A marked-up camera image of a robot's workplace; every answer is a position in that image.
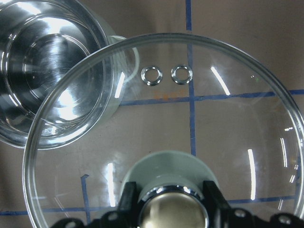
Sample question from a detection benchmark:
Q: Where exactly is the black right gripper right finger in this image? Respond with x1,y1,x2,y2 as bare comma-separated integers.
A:
203,180,304,228

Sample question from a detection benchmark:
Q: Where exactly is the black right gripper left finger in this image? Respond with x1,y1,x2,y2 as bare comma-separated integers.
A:
53,181,138,228

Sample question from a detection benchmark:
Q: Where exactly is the glass pot lid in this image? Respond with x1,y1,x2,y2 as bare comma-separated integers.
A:
22,33,304,228

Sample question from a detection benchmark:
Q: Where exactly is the pale green cooking pot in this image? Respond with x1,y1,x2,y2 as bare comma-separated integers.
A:
0,0,137,149

